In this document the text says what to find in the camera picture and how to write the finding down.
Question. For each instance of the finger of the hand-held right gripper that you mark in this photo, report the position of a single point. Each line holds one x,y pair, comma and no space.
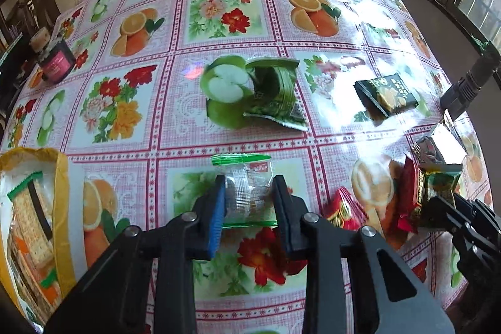
446,214
483,236

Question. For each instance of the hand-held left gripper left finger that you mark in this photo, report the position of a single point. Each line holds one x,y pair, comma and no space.
218,216

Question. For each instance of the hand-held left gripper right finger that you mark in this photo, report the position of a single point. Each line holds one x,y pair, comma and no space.
280,208

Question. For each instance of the green yellow snack packet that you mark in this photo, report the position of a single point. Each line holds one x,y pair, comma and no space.
440,181

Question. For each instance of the clear snack packet green edges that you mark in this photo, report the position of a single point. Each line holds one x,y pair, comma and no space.
250,181

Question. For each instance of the white foam box yellow tape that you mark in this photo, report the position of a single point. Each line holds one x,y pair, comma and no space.
64,220

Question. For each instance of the red snack packet gold print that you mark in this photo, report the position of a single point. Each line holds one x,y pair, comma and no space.
344,212
409,197

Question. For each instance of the silver snack packet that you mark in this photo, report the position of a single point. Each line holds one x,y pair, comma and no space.
434,150

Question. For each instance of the fruit and flower printed tablecloth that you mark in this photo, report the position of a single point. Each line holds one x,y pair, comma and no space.
156,162

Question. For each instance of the green patterned snack packet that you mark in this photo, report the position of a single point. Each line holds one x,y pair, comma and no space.
274,87

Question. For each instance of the dark green cracker packet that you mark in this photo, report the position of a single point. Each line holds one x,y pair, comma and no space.
387,93

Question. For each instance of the clear cracker packet green edge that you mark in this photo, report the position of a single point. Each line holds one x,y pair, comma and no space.
33,208

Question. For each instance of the dark jar pink label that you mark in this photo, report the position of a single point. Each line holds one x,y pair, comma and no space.
56,64

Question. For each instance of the black grey clamp mount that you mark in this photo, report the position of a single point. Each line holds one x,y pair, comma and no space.
462,93

